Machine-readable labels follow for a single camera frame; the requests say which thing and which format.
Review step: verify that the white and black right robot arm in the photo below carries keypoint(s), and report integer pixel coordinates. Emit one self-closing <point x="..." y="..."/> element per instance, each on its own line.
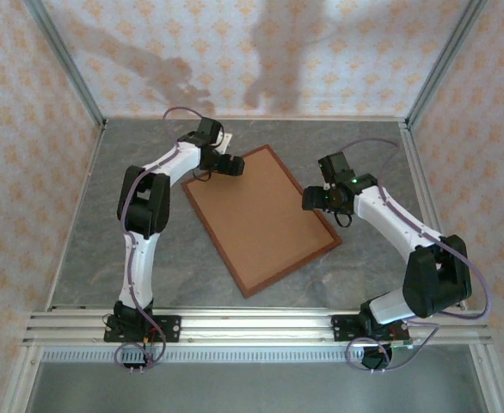
<point x="389" y="219"/>

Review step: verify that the brown fibreboard backing board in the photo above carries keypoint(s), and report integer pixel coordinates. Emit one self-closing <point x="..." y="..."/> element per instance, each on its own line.
<point x="256" y="219"/>

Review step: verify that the grey metal sheet panel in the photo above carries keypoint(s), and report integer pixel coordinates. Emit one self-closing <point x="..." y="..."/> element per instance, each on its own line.
<point x="256" y="387"/>

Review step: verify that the aluminium mounting rail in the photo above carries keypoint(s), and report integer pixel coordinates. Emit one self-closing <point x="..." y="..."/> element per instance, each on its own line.
<point x="256" y="329"/>

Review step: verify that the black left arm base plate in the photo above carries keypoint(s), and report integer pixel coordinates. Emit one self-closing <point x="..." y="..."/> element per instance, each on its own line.
<point x="170" y="329"/>

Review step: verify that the aluminium frame post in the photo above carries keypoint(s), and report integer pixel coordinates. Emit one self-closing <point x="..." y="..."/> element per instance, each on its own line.
<point x="490" y="378"/>
<point x="443" y="64"/>
<point x="71" y="69"/>
<point x="24" y="378"/>

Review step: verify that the black connector box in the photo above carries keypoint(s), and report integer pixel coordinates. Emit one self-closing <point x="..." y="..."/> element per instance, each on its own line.
<point x="374" y="357"/>
<point x="133" y="357"/>

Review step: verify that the brown wooden picture frame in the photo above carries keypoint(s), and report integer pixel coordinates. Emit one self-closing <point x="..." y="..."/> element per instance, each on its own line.
<point x="293" y="267"/>

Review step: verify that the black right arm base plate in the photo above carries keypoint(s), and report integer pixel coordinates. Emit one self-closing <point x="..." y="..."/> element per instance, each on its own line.
<point x="344" y="329"/>

